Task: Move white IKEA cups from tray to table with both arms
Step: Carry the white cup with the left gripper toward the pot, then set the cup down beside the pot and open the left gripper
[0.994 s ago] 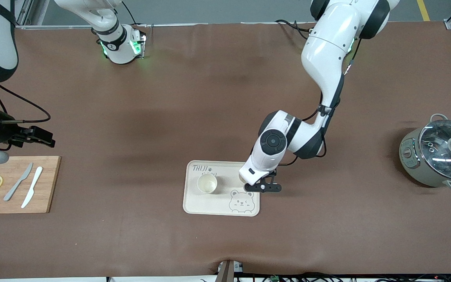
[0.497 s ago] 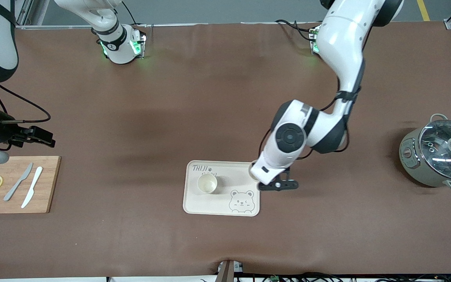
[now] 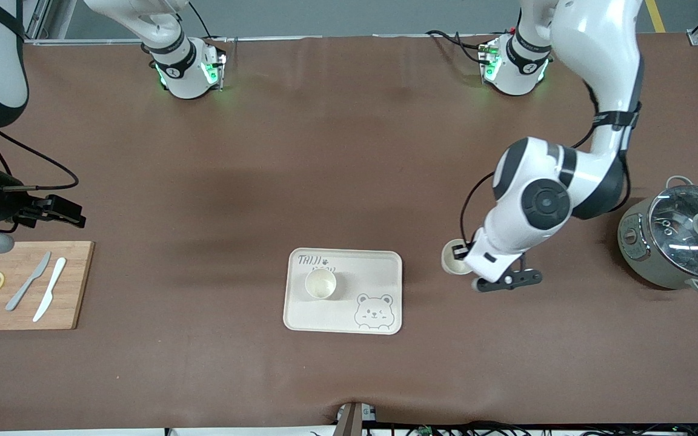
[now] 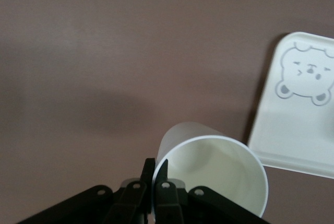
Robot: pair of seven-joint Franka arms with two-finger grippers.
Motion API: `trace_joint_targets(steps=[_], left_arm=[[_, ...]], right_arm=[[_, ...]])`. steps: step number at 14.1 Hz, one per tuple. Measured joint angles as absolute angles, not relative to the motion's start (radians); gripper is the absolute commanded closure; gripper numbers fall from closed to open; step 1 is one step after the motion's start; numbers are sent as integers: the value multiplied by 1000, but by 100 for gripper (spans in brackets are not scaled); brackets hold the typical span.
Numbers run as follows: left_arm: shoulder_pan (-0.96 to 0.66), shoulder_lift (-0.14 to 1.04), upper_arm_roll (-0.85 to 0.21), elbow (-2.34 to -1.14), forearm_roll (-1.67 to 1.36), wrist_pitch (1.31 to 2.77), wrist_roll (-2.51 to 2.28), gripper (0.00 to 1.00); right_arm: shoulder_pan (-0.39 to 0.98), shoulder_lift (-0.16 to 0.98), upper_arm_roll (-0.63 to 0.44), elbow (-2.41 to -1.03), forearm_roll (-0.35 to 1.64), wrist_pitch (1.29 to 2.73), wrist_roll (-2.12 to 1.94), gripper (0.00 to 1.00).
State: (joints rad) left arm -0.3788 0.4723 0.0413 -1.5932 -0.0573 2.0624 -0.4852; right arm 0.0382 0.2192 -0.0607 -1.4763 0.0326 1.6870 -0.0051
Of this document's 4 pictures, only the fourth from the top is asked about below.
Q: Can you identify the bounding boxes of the white tray with bear print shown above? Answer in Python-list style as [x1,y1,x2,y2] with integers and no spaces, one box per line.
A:
[246,31,334,179]

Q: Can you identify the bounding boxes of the brown table cover mat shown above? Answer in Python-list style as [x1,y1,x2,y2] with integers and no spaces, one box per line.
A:
[0,0,334,224]

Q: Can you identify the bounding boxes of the white plastic cup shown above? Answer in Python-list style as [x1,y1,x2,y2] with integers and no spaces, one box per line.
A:
[151,121,269,221]

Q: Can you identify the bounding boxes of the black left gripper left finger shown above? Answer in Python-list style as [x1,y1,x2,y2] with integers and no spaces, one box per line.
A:
[105,158,157,224]

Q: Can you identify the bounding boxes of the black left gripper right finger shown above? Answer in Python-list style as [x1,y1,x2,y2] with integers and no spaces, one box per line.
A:
[152,159,183,224]

